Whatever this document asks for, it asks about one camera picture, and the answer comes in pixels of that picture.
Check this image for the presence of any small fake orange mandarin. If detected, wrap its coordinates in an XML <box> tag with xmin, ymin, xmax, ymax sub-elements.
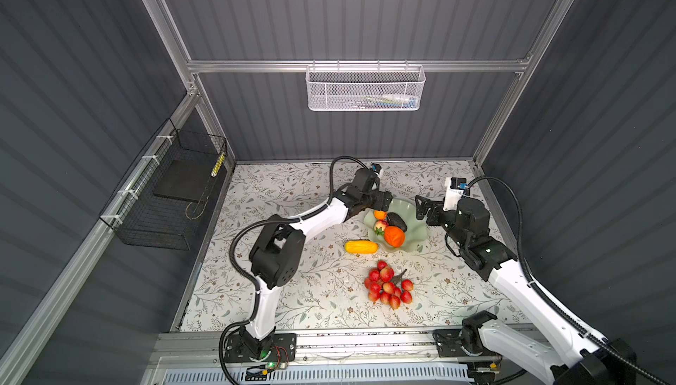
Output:
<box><xmin>373</xmin><ymin>211</ymin><xmax>387</xmax><ymax>221</ymax></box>

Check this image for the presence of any dark fake eggplant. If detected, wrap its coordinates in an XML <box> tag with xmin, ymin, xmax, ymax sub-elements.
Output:
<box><xmin>386</xmin><ymin>212</ymin><xmax>408</xmax><ymax>233</ymax></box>

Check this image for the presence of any orange fake persimmon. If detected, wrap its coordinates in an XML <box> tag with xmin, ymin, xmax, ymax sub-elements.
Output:
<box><xmin>384</xmin><ymin>226</ymin><xmax>406</xmax><ymax>248</ymax></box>

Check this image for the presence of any yellow fake corn cob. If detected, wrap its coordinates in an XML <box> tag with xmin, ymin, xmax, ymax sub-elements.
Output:
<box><xmin>344</xmin><ymin>240</ymin><xmax>380</xmax><ymax>255</ymax></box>

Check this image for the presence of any red fake cherry bunch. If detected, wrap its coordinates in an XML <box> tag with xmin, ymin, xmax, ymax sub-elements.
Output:
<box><xmin>363</xmin><ymin>260</ymin><xmax>415</xmax><ymax>310</ymax></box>

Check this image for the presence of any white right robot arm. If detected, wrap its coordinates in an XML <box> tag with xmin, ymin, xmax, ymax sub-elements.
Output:
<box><xmin>415</xmin><ymin>196</ymin><xmax>637</xmax><ymax>384</ymax></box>

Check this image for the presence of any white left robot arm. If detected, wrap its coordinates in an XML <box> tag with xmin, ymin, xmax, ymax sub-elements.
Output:
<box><xmin>230</xmin><ymin>163</ymin><xmax>393</xmax><ymax>344</ymax></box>

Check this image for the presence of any mint green wavy fruit bowl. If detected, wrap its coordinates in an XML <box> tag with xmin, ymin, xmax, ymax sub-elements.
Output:
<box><xmin>363</xmin><ymin>198</ymin><xmax>428</xmax><ymax>253</ymax></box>

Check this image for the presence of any tube in white basket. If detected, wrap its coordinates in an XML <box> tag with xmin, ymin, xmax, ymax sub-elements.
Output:
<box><xmin>381</xmin><ymin>94</ymin><xmax>419</xmax><ymax>110</ymax></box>

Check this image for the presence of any black flat pad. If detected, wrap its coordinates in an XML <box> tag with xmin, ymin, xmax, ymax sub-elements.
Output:
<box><xmin>153</xmin><ymin>160</ymin><xmax>213</xmax><ymax>203</ymax></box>

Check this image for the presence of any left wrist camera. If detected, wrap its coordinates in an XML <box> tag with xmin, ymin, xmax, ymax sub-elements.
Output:
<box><xmin>369</xmin><ymin>163</ymin><xmax>382</xmax><ymax>176</ymax></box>

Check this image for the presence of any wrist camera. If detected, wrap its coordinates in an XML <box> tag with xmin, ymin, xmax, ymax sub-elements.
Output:
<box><xmin>369</xmin><ymin>163</ymin><xmax>382</xmax><ymax>176</ymax></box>
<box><xmin>443</xmin><ymin>177</ymin><xmax>469</xmax><ymax>211</ymax></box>

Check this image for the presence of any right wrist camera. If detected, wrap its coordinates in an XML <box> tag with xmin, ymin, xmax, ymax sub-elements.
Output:
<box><xmin>443</xmin><ymin>177</ymin><xmax>469</xmax><ymax>211</ymax></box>

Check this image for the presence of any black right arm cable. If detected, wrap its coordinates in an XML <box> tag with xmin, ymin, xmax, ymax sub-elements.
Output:
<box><xmin>467</xmin><ymin>175</ymin><xmax>672</xmax><ymax>385</ymax></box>

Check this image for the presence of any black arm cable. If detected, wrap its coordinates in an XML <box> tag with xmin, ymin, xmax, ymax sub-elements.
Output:
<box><xmin>467</xmin><ymin>175</ymin><xmax>672</xmax><ymax>385</ymax></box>
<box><xmin>218</xmin><ymin>154</ymin><xmax>371</xmax><ymax>385</ymax></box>

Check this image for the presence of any white wire wall basket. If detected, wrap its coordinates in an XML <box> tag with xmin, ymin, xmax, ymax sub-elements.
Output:
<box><xmin>305</xmin><ymin>63</ymin><xmax>426</xmax><ymax>112</ymax></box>

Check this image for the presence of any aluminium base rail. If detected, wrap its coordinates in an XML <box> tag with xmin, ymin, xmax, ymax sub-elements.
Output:
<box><xmin>139</xmin><ymin>323</ymin><xmax>529</xmax><ymax>385</ymax></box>

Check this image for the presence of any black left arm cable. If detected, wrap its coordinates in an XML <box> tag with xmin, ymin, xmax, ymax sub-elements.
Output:
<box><xmin>218</xmin><ymin>154</ymin><xmax>371</xmax><ymax>385</ymax></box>

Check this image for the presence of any black wire side basket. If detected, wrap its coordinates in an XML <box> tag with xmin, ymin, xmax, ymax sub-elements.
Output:
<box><xmin>100</xmin><ymin>121</ymin><xmax>228</xmax><ymax>251</ymax></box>

